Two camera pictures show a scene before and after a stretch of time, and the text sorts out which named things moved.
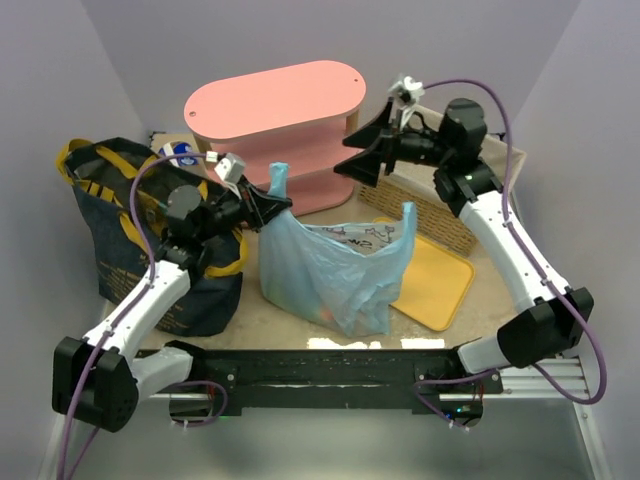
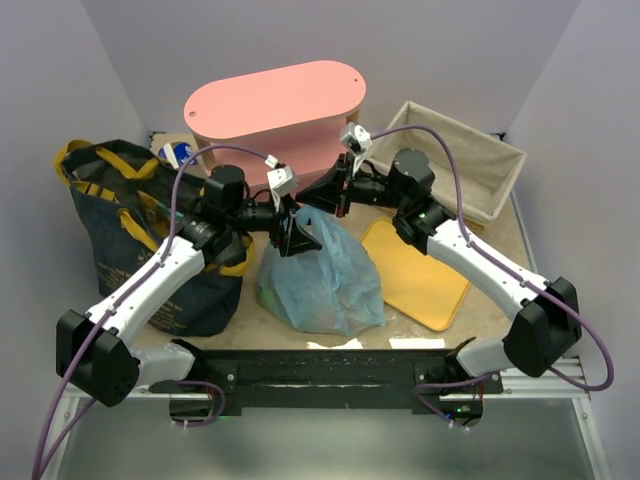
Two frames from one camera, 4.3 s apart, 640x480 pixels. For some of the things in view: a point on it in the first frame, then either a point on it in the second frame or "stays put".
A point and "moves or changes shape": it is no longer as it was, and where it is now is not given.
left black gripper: x=248 y=203 -> x=279 y=235
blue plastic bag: x=348 y=277 moves or changes shape
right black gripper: x=390 y=145 -> x=341 y=185
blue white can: x=171 y=148 stays put
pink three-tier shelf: x=297 y=117 stays put
